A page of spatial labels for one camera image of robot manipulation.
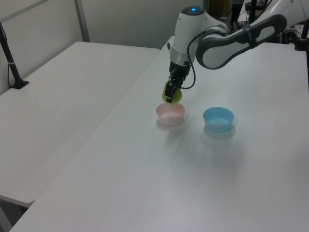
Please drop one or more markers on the green pear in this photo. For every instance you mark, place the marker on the green pear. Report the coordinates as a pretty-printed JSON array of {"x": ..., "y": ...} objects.
[{"x": 178, "y": 96}]

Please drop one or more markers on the pink plastic bowl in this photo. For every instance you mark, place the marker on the pink plastic bowl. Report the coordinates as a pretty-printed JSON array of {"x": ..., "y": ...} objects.
[{"x": 170, "y": 114}]

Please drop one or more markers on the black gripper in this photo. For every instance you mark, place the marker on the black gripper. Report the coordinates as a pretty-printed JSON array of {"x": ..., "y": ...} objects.
[{"x": 179, "y": 70}]

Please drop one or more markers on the black background pole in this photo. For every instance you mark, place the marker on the black background pole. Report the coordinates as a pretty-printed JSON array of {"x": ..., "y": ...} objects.
[{"x": 252, "y": 10}]

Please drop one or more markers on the grey partition frame post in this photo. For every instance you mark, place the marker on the grey partition frame post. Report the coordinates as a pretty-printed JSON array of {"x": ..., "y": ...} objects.
[{"x": 81, "y": 21}]

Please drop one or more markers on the white adjacent table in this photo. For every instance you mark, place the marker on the white adjacent table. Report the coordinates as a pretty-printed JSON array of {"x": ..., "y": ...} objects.
[{"x": 55, "y": 108}]

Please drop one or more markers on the black camera pole with clamp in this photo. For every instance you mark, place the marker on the black camera pole with clamp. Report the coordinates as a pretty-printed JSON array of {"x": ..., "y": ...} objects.
[{"x": 12, "y": 67}]

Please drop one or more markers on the black stand with clamp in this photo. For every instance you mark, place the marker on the black stand with clamp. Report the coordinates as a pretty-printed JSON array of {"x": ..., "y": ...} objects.
[{"x": 301, "y": 36}]

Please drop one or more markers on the light blue plastic bowl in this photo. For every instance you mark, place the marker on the light blue plastic bowl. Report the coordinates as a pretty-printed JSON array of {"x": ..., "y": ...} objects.
[{"x": 218, "y": 120}]

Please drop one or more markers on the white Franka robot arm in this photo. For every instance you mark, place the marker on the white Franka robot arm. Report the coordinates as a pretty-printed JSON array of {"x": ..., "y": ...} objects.
[{"x": 224, "y": 46}]

